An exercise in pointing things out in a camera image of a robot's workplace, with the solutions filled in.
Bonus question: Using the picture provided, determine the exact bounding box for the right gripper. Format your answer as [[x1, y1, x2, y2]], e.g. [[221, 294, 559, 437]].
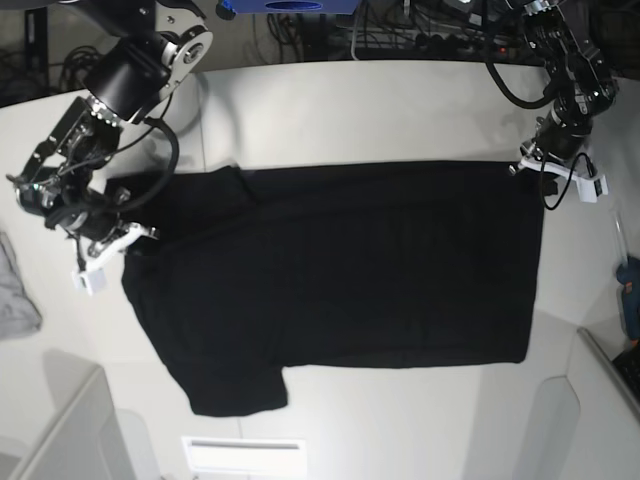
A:
[[47, 199, 126, 245]]

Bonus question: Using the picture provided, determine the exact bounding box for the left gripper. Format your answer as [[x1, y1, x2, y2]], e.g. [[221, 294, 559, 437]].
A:
[[533, 112, 593, 196]]

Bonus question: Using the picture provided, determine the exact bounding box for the black T-shirt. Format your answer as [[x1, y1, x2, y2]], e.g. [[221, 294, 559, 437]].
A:
[[122, 161, 544, 417]]

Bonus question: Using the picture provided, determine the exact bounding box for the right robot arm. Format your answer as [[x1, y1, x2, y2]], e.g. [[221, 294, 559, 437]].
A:
[[9, 1, 213, 245]]

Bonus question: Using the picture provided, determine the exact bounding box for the blue glue gun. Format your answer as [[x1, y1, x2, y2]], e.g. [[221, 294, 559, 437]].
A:
[[615, 256, 639, 345]]

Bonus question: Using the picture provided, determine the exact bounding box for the grey cloth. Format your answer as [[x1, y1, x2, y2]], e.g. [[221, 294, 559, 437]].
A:
[[1, 231, 42, 340]]

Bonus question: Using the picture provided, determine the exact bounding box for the black keyboard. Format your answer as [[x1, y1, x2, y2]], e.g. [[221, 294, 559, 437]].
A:
[[613, 346, 640, 400]]

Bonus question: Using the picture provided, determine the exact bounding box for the white power strip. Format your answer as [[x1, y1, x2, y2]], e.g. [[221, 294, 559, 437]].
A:
[[355, 28, 484, 62]]

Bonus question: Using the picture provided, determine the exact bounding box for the blue box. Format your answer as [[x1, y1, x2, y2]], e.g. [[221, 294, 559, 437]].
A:
[[219, 0, 360, 15]]

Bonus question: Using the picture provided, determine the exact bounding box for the white paper label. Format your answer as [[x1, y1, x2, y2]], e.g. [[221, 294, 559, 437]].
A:
[[182, 436, 308, 478]]

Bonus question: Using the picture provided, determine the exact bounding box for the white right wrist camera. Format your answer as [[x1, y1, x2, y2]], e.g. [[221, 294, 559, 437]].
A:
[[71, 222, 159, 295]]

